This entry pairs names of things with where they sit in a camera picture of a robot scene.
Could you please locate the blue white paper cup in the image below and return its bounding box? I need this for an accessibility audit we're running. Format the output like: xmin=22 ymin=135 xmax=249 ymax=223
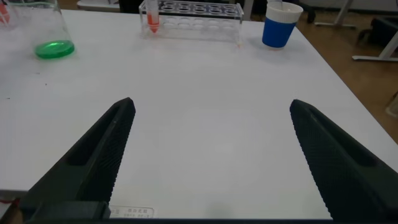
xmin=261 ymin=1 xmax=304 ymax=49

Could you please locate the clear acrylic tube rack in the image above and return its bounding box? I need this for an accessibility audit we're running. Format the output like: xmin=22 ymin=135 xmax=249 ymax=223
xmin=139 ymin=0 xmax=245 ymax=47

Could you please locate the beige plastic stool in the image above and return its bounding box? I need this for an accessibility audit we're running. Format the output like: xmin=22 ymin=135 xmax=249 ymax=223
xmin=385 ymin=91 xmax=398 ymax=118

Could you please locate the small printed label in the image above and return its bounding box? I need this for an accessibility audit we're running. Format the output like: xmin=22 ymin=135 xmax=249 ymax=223
xmin=108 ymin=205 xmax=155 ymax=218

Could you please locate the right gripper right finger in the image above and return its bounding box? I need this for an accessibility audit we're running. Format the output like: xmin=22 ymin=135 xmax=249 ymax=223
xmin=289 ymin=98 xmax=398 ymax=222

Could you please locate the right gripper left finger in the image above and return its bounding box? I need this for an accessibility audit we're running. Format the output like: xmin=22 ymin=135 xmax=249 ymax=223
xmin=18 ymin=96 xmax=137 ymax=220

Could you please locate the black wheeled robot base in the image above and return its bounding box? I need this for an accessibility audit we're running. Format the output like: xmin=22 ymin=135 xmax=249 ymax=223
xmin=357 ymin=17 xmax=398 ymax=47

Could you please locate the orange pigment test tube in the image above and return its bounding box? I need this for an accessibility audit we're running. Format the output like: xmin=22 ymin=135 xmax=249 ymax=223
xmin=0 ymin=1 xmax=10 ymax=26
xmin=146 ymin=0 xmax=160 ymax=34

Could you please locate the clear glass beaker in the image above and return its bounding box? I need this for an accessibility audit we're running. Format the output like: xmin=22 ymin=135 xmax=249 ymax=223
xmin=6 ymin=0 xmax=76 ymax=60

